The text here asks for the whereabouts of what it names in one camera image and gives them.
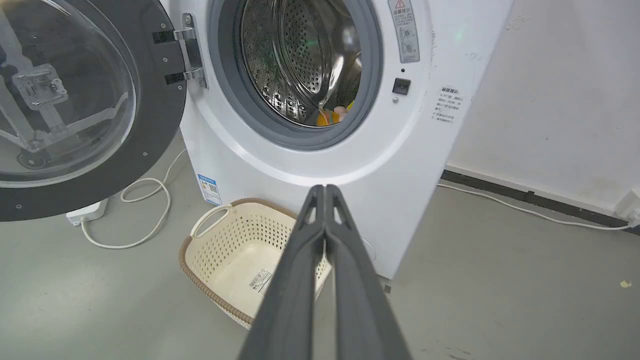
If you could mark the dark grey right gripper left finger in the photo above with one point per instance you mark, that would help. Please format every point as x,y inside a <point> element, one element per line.
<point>292,295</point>

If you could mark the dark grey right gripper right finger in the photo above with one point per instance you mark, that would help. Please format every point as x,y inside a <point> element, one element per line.
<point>362,300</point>

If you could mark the white front-load washing machine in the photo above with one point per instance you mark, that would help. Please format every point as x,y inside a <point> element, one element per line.
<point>350,125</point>

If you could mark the round glass washing machine door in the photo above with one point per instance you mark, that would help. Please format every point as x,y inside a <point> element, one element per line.
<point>75,100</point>

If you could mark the cream perforated laundry basket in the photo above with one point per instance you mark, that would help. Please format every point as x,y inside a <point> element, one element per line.
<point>235,255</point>

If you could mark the yellow orange garment in drum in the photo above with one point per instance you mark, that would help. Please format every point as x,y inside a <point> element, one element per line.
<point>331,115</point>

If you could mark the white power strip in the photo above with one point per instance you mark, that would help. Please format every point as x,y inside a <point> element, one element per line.
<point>86,212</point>

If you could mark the small yellow floor scrap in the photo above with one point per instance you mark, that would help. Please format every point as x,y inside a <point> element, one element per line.
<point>625,284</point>

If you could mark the white wall socket box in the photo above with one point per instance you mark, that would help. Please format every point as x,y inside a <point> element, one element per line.
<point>628,205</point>

